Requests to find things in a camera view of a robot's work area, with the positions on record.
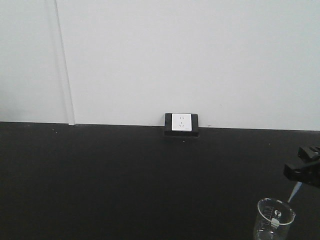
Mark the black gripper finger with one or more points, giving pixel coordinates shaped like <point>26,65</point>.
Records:
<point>308,173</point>
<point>309,154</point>

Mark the white wall power socket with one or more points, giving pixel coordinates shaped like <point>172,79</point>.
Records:
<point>181,125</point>

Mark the clear glass beaker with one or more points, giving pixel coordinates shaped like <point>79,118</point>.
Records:
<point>274,219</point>

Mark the clear plastic pipette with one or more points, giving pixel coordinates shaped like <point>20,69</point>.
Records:
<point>294,191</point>

